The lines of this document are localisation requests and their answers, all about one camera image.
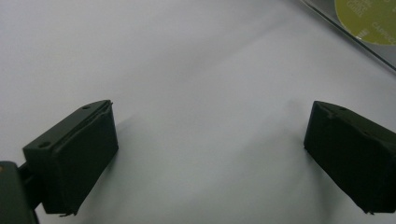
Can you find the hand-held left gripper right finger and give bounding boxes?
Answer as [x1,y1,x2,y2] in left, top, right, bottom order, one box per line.
[303,100,396,216]

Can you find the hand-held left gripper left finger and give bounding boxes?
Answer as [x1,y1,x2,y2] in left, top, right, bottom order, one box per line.
[21,99,120,217]

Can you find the clear plastic box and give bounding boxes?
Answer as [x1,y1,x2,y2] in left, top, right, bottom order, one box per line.
[299,0,396,75]

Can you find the white table sheet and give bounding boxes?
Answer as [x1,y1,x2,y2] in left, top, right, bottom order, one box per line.
[0,0,396,224]

